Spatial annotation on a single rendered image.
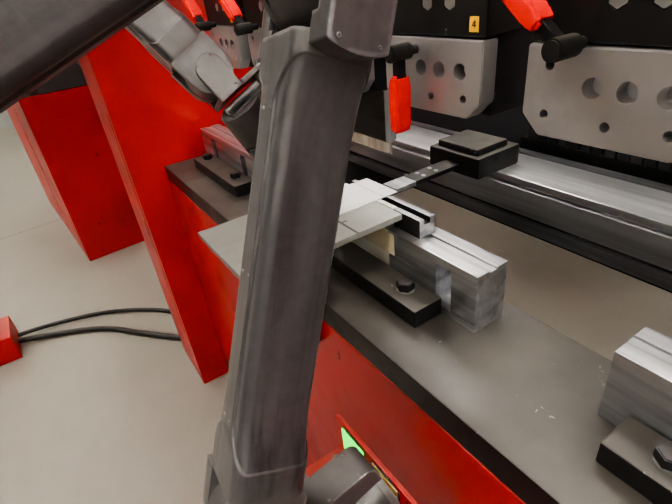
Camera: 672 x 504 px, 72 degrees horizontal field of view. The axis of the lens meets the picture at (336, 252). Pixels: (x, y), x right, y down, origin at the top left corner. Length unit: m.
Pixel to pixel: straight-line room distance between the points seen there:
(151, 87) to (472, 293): 1.11
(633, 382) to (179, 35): 0.62
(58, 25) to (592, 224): 0.73
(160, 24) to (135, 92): 0.83
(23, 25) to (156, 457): 1.63
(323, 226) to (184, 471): 1.48
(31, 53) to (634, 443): 0.56
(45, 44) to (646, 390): 0.55
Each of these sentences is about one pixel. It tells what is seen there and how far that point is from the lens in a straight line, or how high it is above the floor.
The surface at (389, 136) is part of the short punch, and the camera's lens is 0.71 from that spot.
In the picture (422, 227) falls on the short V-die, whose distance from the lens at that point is 0.70.
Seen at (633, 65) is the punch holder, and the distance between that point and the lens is 0.43.
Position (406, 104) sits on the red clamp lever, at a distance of 0.56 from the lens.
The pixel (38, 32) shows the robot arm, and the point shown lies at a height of 1.31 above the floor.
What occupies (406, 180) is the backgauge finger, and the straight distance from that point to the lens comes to 0.82.
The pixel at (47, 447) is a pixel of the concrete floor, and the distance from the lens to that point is 2.04.
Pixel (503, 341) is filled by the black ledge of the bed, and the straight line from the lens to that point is 0.68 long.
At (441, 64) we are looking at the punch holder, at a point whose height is 1.22.
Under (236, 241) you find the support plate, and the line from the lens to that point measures 0.70.
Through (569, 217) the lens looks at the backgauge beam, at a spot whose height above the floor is 0.95.
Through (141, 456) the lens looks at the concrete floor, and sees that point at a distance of 1.83.
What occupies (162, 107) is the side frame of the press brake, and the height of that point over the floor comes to 1.04.
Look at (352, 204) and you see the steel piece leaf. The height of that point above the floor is 1.00.
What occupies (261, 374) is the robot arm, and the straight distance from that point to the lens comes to 0.32.
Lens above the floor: 1.32
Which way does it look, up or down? 31 degrees down
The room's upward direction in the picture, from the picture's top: 7 degrees counter-clockwise
